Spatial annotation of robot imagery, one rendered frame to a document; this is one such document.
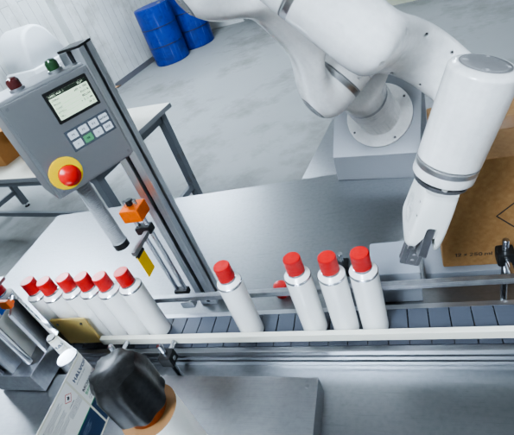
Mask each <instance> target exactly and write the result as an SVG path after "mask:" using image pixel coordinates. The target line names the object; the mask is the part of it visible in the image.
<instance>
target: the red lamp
mask: <svg viewBox="0 0 514 435"><path fill-rule="evenodd" d="M5 84H6V85H7V87H8V88H9V92H10V94H13V93H16V92H18V91H20V90H22V89H24V88H25V85H24V84H22V82H21V81H20V79H19V78H17V77H16V76H12V77H8V78H7V79H6V80H5Z"/></svg>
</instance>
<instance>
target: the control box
mask: <svg viewBox="0 0 514 435"><path fill-rule="evenodd" d="M59 65H60V66H62V68H63V69H62V70H60V71H59V72H57V73H54V74H51V75H48V73H47V71H48V70H45V71H43V72H40V73H38V74H36V75H34V76H32V77H30V78H28V79H25V80H24V81H22V84H24V85H25V88H24V89H22V90H20V91H18V92H16V93H13V94H10V92H9V88H8V89H6V90H3V91H0V129H1V130H2V131H3V133H4V134H5V135H6V136H7V138H8V139H9V140H10V142H11V144H12V145H13V146H14V148H15V149H16V151H17V152H18V154H19V155H20V156H21V157H22V158H23V160H24V161H25V163H26V164H27V165H28V167H29V168H30V170H31V171H32V173H33V174H34V175H35V177H36V178H37V179H38V180H39V181H40V183H41V185H42V186H43V187H44V188H45V189H46V190H47V191H49V192H50V193H52V194H53V195H54V196H55V197H56V198H58V199H63V198H65V197H66V196H67V195H68V194H70V193H71V192H74V191H75V190H77V189H78V188H80V187H81V186H83V185H84V184H86V183H87V182H89V181H90V180H92V179H94V178H96V177H97V176H99V175H100V174H101V173H103V172H105V171H106V170H108V169H109V168H111V167H113V166H114V165H116V164H118V163H119V162H120V161H122V160H123V159H125V158H127V157H128V156H130V155H131V153H132V152H133V151H132V149H131V147H130V144H129V143H128V142H127V140H126V138H125V136H124V133H123V132H122V130H121V129H120V127H119V125H118V123H117V121H116V119H115V117H114V116H113V114H112V113H111V110H110V108H109V106H108V104H107V103H106V102H105V99H104V97H103V95H102V94H101V92H100V90H99V88H98V86H97V85H96V83H95V81H94V79H93V77H92V75H91V74H90V72H89V70H88V68H87V67H86V65H83V64H82V63H81V62H74V63H73V64H72V65H68V66H64V64H63V63H62V62H61V63H59ZM82 73H84V74H85V75H86V77H87V78H88V80H89V82H90V83H91V85H92V88H93V90H94V91H95V92H96V94H97V96H98V98H99V100H100V102H101V103H100V104H97V105H95V106H94V107H92V108H91V109H89V110H87V111H85V112H83V113H81V114H79V115H78V116H76V117H74V118H72V119H71V120H69V121H67V122H65V123H63V124H59V122H58V120H57V119H56V117H55V116H54V114H53V112H52V111H51V110H50V108H49V107H48V105H47V103H46V101H45V100H44V98H43V97H42V94H43V93H45V92H47V91H50V90H52V89H54V88H55V87H57V86H59V85H62V84H64V83H66V82H67V81H68V80H70V79H73V78H75V77H77V76H79V75H80V74H82ZM105 109H107V111H108V113H109V115H110V116H111V119H112V121H113V122H114V123H115V125H116V127H117V128H116V129H114V130H113V131H111V132H109V133H108V134H106V135H104V136H102V137H100V138H99V139H98V140H96V141H95V142H92V143H91V144H89V145H87V146H86V147H84V148H82V149H81V150H79V151H77V152H75V151H74V149H73V147H72V145H71V144H70V142H69V141H68V140H67V138H66V136H65V135H64V133H65V132H67V131H68V130H70V129H72V128H73V127H75V126H77V125H79V124H80V123H83V122H84V121H85V120H87V119H89V118H91V117H93V116H95V115H97V114H98V113H99V112H101V111H103V110H105ZM68 164H70V165H74V166H76V167H77V168H79V170H80V171H81V180H80V182H79V183H78V184H77V185H75V186H65V185H63V184H62V183H61V182H60V181H59V178H58V172H59V170H60V169H61V168H62V167H63V166H65V165H68Z"/></svg>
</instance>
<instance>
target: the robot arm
mask: <svg viewBox="0 0 514 435"><path fill-rule="evenodd" d="M175 1H176V2H177V3H178V5H179V6H180V7H181V8H183V9H184V10H185V11H186V12H187V13H188V14H189V15H190V16H194V17H196V18H199V19H201V20H205V21H209V22H223V21H230V20H237V19H251V20H253V21H254V22H256V23H257V24H259V25H260V26H261V27H262V28H263V29H264V30H265V31H267V32H268V33H269V34H270V35H271V36H272V37H273V38H274V39H275V40H276V41H277V42H278V43H279V44H280V45H281V46H282V47H283V48H284V50H285V51H286V53H287V54H288V55H289V58H290V60H291V64H292V67H293V72H294V76H295V83H296V86H297V90H298V92H299V94H300V96H301V99H302V101H303V102H304V104H305V105H306V106H307V107H308V108H309V109H310V110H311V111H312V112H313V113H314V114H315V115H316V116H318V117H322V118H333V117H336V116H338V115H340V114H341V113H342V112H343V111H345V112H346V113H347V124H348V128H349V130H350V132H351V134H352V136H353V137H354V138H355V139H356V140H357V141H358V142H360V143H362V144H364V145H365V146H369V147H374V148H379V147H384V146H387V145H390V144H392V143H393V142H396V141H397V140H399V139H400V138H401V137H402V136H403V135H404V134H405V133H406V131H407V130H408V128H409V126H410V124H411V121H412V118H413V105H412V102H411V100H410V98H409V95H408V94H407V93H406V91H405V90H403V89H402V88H401V87H399V86H397V85H393V84H390V83H385V82H386V80H387V78H388V75H392V76H395V77H397V78H400V79H402V80H404V81H406V82H407V83H409V84H411V85H413V86H414V87H415V88H417V89H418V90H419V91H421V92H423V93H424V94H425V95H427V96H428V97H429V98H431V99H432V100H433V101H434V103H433V106H432V110H431V112H430V115H429V118H428V122H427V125H426V128H425V130H424V133H423V136H422V140H421V143H420V146H419V149H418V151H417V154H416V158H415V161H414V164H413V171H414V177H415V178H414V180H413V183H412V185H411V188H410V189H409V193H408V196H407V198H406V200H405V202H404V205H403V234H404V243H403V246H402V249H401V252H400V254H399V258H400V259H399V261H400V263H403V264H409V265H413V266H419V265H420V262H421V260H422V258H427V255H428V251H429V247H430V244H431V242H432V245H433V249H434V250H436V249H438V248H439V247H440V245H441V243H442V241H443V239H444V236H445V235H446V233H447V229H448V226H449V225H450V222H451V220H452V217H453V214H454V210H455V208H456V205H457V202H458V199H459V196H460V194H462V193H464V192H466V191H467V189H468V188H470V187H471V186H473V184H474V183H475V180H476V179H477V177H478V175H479V172H480V169H481V168H482V166H483V164H484V162H485V158H486V156H487V155H488V153H489V151H490V149H491V146H492V144H493V142H494V140H495V138H496V135H497V133H498V131H499V129H500V126H501V124H502V122H503V121H504V118H505V115H506V113H507V111H508V110H509V108H510V106H511V102H512V100H513V98H514V64H513V63H511V62H509V61H508V60H503V59H500V58H498V57H495V56H491V55H486V54H472V53H471V52H470V51H468V50H467V49H466V48H465V47H464V46H463V45H462V44H460V43H459V42H458V41H457V40H455V39H454V38H453V37H452V36H451V35H450V34H449V33H447V32H446V31H444V30H443V29H442V28H440V27H438V26H436V25H435V24H433V23H432V22H430V21H427V20H425V19H423V18H421V17H418V16H414V15H411V14H407V13H404V12H402V11H401V10H399V9H397V8H395V7H394V6H392V5H391V4H390V3H388V2H387V1H386V0H175Z"/></svg>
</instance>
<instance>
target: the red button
mask: <svg viewBox="0 0 514 435"><path fill-rule="evenodd" d="M58 178H59V181H60V182H61V183H62V184H63V185H65V186H75V185H77V184H78V183H79V182H80V180H81V171H80V170H79V168H77V167H76V166H74V165H70V164H68V165H65V166H63V167H62V168H61V169H60V170H59V172H58Z"/></svg>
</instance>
